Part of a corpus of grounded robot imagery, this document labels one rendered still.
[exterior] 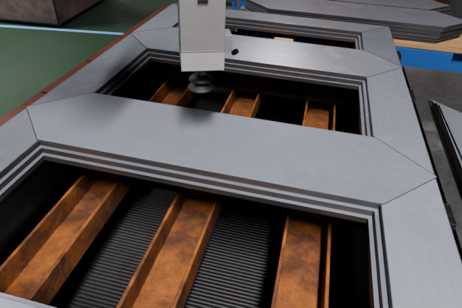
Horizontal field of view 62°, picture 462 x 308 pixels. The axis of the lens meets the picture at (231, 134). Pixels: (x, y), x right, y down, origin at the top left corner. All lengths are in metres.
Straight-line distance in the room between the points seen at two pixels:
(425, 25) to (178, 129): 0.98
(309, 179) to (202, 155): 0.18
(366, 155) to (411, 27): 0.81
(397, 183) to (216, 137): 0.30
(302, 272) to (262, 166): 0.20
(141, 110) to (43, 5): 3.27
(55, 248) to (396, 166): 0.60
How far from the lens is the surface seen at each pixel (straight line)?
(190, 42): 0.56
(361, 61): 1.07
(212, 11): 0.55
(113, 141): 0.69
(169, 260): 0.70
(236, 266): 0.86
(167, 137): 0.69
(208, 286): 0.83
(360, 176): 0.64
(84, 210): 0.81
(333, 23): 1.34
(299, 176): 0.61
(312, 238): 0.75
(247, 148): 0.66
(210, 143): 0.67
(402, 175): 0.67
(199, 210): 0.78
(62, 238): 0.78
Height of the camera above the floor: 1.23
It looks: 34 degrees down
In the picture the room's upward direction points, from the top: 3 degrees clockwise
